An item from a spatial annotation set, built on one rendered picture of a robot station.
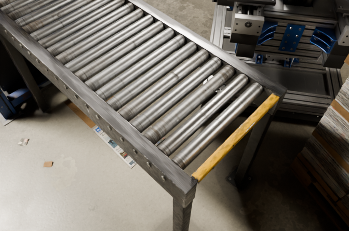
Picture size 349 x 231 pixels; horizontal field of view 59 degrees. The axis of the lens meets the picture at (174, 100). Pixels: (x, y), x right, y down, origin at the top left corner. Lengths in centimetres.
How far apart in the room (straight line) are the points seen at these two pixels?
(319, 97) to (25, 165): 178
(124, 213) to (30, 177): 59
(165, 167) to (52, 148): 118
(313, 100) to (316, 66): 29
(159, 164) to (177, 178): 7
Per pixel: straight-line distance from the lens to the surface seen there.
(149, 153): 98
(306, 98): 199
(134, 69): 120
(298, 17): 168
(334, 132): 154
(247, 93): 115
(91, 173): 189
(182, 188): 93
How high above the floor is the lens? 167
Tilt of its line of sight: 52 degrees down
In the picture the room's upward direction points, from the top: 1 degrees clockwise
